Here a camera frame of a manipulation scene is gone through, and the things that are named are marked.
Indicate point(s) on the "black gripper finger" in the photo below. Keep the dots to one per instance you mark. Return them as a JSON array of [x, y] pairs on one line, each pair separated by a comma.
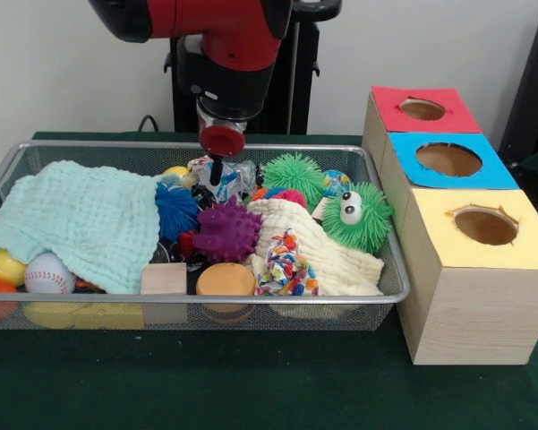
[[216, 170]]

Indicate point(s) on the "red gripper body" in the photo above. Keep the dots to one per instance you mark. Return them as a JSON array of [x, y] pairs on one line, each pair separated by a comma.
[[222, 141]]

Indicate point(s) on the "clear snack packet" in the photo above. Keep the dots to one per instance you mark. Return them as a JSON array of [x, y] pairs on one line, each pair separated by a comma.
[[230, 179]]

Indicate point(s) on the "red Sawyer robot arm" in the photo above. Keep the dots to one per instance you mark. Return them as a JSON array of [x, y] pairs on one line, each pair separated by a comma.
[[233, 40]]

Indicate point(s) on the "wooden three-hole sorting box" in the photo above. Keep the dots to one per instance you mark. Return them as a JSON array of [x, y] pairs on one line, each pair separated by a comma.
[[474, 313]]

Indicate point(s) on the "blue puffer ball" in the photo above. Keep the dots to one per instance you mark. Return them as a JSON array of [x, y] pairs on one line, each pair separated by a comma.
[[174, 208]]

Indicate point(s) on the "purple spiky rubber toy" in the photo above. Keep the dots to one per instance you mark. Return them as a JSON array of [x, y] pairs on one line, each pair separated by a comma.
[[228, 233]]

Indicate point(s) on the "green spiky puffer ball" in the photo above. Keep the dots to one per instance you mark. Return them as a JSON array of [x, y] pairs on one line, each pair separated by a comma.
[[291, 177]]

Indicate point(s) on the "orange round foam disc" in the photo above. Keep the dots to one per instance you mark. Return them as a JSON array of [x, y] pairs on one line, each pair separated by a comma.
[[226, 280]]

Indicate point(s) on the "multicolour print fabric bundle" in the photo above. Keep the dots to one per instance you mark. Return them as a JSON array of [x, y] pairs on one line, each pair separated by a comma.
[[286, 264]]

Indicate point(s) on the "plain wooden cube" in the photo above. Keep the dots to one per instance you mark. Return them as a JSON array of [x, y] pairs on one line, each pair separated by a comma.
[[163, 280]]

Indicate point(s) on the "mint green waffle cloth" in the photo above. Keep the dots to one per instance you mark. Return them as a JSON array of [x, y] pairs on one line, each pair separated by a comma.
[[80, 215]]

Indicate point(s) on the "cream waffle cloth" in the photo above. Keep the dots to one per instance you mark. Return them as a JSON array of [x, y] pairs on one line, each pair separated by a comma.
[[340, 264]]

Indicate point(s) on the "green puffer toy with eyes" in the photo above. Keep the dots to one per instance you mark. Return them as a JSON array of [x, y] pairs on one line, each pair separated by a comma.
[[367, 224]]

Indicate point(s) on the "white baseball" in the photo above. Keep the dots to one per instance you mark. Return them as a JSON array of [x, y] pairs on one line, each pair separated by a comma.
[[49, 275]]

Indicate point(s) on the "black standing panel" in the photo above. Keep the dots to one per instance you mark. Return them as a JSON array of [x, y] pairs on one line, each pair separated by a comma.
[[532, 89]]

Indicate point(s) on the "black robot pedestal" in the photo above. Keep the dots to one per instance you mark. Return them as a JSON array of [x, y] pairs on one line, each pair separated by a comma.
[[295, 89]]

